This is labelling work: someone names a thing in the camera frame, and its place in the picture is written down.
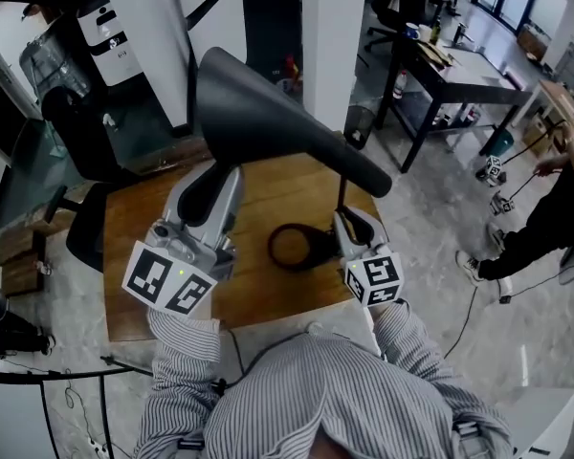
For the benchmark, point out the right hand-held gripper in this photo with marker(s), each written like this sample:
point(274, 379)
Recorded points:
point(375, 275)

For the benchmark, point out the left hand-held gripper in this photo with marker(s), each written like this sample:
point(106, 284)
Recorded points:
point(172, 270)

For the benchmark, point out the black desk lamp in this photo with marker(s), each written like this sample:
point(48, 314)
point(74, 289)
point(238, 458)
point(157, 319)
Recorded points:
point(268, 113)

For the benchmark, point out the person's left forearm striped sleeve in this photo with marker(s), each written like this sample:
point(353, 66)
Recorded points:
point(182, 352)

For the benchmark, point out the person's right forearm striped sleeve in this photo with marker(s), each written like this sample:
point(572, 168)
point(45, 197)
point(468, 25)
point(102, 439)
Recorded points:
point(406, 342)

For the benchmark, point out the black-framed work table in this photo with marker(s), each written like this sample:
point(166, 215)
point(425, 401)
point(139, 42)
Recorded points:
point(464, 84)

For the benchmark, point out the black mesh waste bin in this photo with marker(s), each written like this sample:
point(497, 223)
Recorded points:
point(359, 127)

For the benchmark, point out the wooden table with black legs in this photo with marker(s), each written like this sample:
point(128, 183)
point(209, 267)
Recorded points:
point(277, 299)

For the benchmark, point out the black office chair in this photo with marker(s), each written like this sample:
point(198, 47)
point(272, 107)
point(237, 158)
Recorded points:
point(76, 137)

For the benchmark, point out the spare hand-held gripper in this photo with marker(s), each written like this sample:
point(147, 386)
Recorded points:
point(492, 168)
point(503, 203)

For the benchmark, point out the plastic bottle with red label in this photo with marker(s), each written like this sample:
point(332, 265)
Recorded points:
point(400, 85)

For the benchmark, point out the teal waste bin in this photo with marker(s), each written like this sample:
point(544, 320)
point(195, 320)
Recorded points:
point(497, 144)

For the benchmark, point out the red bottles group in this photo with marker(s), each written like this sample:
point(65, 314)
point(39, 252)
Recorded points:
point(292, 70)

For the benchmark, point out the person's striped shirt torso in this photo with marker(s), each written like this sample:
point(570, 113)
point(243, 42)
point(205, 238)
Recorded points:
point(339, 399)

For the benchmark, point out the dark glass side table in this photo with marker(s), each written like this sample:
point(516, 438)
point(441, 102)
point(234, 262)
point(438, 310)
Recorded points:
point(33, 170)

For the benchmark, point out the wooden step block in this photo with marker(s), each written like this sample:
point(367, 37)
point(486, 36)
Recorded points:
point(19, 261)

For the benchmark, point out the white and black robot kiosk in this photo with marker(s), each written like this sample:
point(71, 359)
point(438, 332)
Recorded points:
point(107, 41)

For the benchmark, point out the black tripod stand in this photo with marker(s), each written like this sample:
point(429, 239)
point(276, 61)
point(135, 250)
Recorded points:
point(67, 376)

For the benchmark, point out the green glass bottle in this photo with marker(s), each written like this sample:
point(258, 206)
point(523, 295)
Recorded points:
point(435, 29)

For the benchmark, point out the black swivel chair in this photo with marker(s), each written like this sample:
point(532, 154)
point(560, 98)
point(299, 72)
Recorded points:
point(392, 7)

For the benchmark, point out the white table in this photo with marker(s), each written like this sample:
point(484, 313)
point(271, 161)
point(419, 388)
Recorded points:
point(555, 103)

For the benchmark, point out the cardboard box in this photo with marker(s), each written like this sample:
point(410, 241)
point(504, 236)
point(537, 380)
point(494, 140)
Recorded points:
point(533, 41)

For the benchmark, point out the white cabinet with black holes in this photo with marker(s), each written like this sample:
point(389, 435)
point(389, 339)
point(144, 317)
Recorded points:
point(540, 419)

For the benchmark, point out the small white power strip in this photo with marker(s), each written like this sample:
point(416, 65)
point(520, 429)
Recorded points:
point(98, 450)

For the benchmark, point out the white board panel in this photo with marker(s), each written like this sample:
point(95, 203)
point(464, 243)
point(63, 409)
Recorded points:
point(9, 419)

